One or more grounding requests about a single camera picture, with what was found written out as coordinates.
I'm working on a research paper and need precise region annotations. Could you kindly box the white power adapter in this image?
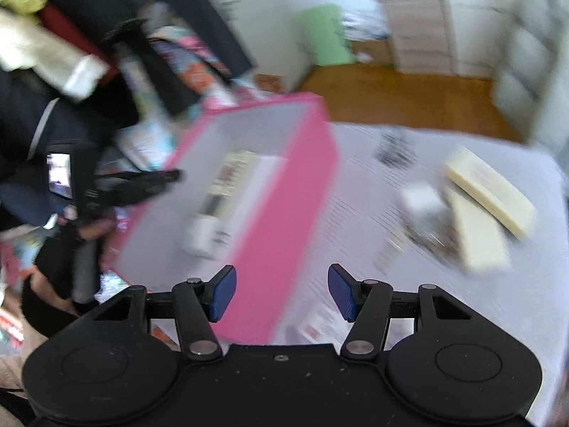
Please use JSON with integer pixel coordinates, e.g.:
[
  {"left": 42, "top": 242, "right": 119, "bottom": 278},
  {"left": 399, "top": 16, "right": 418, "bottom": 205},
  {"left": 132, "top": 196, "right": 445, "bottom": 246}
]
[{"left": 181, "top": 214, "right": 230, "bottom": 259}]

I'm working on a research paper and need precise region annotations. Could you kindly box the person's left hand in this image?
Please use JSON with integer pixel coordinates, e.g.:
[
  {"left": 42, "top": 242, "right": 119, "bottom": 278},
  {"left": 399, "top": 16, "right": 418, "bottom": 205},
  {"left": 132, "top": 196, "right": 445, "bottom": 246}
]
[{"left": 29, "top": 218, "right": 116, "bottom": 315}]

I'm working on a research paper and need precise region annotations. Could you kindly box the wooden shelf cabinet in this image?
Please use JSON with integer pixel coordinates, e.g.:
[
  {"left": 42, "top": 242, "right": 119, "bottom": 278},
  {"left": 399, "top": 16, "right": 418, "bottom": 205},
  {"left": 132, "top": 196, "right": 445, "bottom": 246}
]
[{"left": 378, "top": 0, "right": 454, "bottom": 75}]

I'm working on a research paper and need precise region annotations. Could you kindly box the green folding table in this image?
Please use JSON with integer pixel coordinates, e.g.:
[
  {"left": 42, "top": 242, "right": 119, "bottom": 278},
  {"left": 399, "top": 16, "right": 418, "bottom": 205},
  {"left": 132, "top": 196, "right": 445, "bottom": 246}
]
[{"left": 298, "top": 4, "right": 355, "bottom": 67}]

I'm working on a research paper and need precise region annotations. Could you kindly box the cream rectangular remote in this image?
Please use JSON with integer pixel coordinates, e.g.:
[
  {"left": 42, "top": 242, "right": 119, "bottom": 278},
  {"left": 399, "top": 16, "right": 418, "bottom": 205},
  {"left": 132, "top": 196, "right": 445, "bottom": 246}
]
[
  {"left": 443, "top": 147, "right": 536, "bottom": 239},
  {"left": 446, "top": 186, "right": 510, "bottom": 275}
]

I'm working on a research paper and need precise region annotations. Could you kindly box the cream remote control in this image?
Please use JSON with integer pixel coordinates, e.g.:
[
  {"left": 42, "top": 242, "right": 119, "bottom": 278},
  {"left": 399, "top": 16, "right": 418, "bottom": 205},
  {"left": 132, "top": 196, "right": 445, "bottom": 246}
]
[{"left": 200, "top": 149, "right": 259, "bottom": 219}]

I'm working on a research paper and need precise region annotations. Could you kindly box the brown cardboard box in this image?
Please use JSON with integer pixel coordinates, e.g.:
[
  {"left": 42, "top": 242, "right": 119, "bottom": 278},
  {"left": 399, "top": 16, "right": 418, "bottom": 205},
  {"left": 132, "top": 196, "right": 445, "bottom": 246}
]
[{"left": 350, "top": 39, "right": 393, "bottom": 67}]

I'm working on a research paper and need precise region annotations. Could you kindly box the black hanging coat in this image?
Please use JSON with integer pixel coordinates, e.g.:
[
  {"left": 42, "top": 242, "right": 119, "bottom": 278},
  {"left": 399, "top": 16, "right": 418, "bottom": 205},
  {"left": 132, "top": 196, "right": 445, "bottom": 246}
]
[{"left": 1, "top": 0, "right": 253, "bottom": 230}]

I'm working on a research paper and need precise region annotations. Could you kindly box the pink cardboard box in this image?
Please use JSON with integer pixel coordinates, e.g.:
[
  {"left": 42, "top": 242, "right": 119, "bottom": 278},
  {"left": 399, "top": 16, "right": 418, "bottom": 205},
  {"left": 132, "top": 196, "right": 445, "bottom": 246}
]
[{"left": 110, "top": 93, "right": 337, "bottom": 344}]

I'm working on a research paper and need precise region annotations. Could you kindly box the grey-green puffer jacket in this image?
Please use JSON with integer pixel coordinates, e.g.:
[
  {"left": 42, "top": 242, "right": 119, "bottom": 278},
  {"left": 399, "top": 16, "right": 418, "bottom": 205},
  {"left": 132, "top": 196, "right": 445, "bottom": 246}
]
[{"left": 492, "top": 0, "right": 568, "bottom": 153}]

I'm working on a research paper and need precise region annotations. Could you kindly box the small white adapter on table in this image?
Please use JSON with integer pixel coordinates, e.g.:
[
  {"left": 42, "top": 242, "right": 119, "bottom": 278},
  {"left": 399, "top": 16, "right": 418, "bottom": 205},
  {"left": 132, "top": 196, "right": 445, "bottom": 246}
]
[{"left": 399, "top": 181, "right": 447, "bottom": 227}]

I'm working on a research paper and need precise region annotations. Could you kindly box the white fleece cuff garment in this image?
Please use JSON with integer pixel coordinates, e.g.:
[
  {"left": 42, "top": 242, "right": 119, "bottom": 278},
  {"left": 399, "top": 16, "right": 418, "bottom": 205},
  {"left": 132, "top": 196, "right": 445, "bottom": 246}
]
[{"left": 0, "top": 9, "right": 110, "bottom": 101}]

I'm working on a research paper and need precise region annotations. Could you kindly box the light wooden wardrobe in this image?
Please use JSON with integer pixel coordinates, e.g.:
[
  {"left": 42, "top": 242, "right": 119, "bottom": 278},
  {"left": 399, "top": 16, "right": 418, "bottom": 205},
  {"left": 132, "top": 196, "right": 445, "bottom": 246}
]
[{"left": 445, "top": 0, "right": 515, "bottom": 78}]

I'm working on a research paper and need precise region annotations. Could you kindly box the floral quilt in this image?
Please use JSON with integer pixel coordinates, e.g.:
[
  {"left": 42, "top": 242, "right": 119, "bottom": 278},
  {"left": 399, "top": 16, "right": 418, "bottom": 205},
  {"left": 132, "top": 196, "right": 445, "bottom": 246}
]
[{"left": 0, "top": 26, "right": 277, "bottom": 312}]

